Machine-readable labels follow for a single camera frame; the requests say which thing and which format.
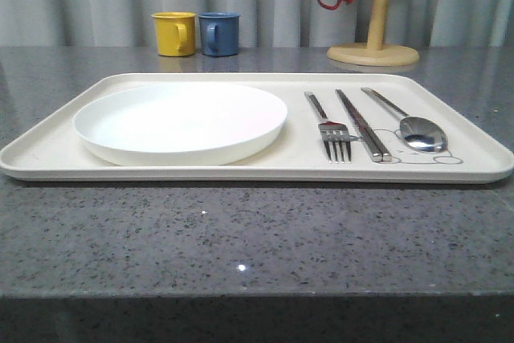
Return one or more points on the white round plate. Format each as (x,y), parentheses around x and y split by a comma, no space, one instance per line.
(181,124)

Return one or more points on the yellow mug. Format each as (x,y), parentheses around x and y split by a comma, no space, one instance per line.
(175,33)

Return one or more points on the silver metal fork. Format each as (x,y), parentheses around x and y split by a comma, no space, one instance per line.
(334,135)

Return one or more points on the cream rabbit serving tray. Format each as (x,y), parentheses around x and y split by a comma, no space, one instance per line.
(53,151)

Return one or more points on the blue mug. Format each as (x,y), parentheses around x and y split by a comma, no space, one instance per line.
(219,33)

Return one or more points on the wooden mug tree stand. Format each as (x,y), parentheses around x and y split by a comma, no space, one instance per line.
(375,52)

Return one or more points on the silver metal spoon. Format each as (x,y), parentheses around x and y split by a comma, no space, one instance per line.
(417,132)

